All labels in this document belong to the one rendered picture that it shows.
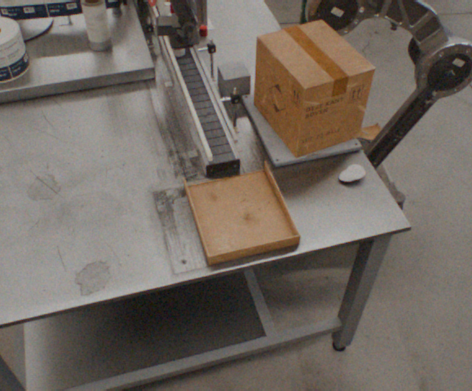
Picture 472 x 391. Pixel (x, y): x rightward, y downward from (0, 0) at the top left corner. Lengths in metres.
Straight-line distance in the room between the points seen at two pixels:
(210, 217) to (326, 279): 1.02
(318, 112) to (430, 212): 1.35
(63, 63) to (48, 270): 0.89
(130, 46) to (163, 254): 0.96
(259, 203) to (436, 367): 1.12
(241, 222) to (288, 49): 0.55
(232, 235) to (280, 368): 0.86
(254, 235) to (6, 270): 0.67
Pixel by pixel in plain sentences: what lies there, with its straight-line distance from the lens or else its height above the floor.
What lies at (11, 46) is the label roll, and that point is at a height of 1.00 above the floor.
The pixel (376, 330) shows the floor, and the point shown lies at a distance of 2.36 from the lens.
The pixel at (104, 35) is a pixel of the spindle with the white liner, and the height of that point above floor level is 0.94.
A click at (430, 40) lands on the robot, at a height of 1.00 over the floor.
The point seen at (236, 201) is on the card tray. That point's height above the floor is 0.83.
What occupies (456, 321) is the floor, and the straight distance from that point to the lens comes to 2.49.
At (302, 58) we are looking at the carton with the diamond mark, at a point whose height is 1.12.
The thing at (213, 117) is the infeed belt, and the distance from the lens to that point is 1.78.
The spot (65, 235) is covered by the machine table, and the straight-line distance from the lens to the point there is 1.57.
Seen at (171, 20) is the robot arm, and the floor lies 1.11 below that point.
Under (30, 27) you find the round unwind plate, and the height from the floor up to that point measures 0.89.
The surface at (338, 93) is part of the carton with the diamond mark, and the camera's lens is 1.61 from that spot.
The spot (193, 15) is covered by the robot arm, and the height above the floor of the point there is 1.16.
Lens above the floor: 2.02
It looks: 48 degrees down
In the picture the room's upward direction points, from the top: 1 degrees clockwise
